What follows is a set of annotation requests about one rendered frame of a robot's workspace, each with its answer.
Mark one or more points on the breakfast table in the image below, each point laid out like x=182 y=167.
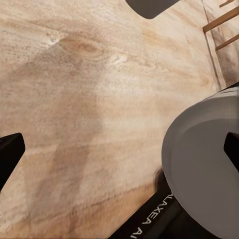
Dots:
x=227 y=16

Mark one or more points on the trash can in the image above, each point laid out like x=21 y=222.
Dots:
x=149 y=9

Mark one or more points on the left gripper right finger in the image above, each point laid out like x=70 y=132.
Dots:
x=231 y=148

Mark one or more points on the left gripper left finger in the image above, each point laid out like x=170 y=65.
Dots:
x=12 y=148

